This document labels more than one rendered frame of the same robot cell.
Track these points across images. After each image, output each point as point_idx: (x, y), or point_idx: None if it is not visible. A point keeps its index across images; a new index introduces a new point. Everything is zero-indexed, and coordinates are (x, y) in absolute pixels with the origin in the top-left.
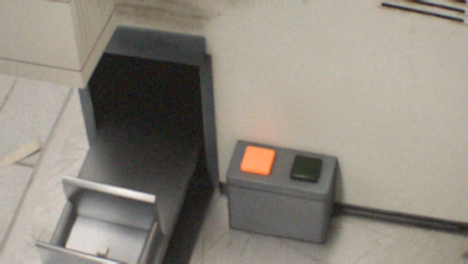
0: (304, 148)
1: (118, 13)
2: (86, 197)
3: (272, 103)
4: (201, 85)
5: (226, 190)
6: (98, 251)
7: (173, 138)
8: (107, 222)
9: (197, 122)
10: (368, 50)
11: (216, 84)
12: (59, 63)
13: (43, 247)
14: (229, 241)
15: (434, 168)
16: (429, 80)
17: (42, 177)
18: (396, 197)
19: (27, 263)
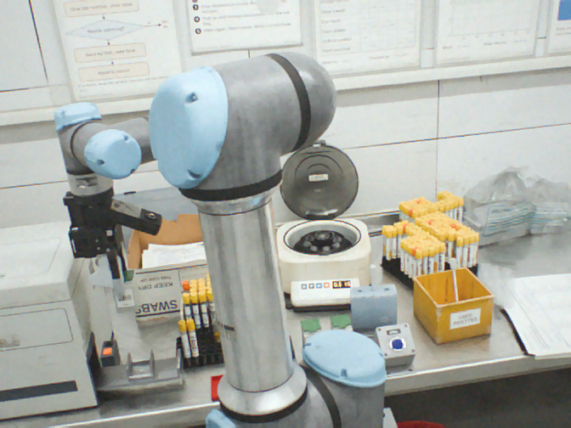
0: (102, 345)
1: (87, 340)
2: (129, 369)
3: (98, 337)
4: (95, 346)
5: (114, 361)
6: (143, 370)
7: (98, 373)
8: (132, 374)
9: (91, 370)
10: (96, 303)
11: (95, 343)
12: (138, 295)
13: (151, 364)
14: None
15: (106, 323)
16: (99, 300)
17: (107, 416)
18: (108, 340)
19: (143, 406)
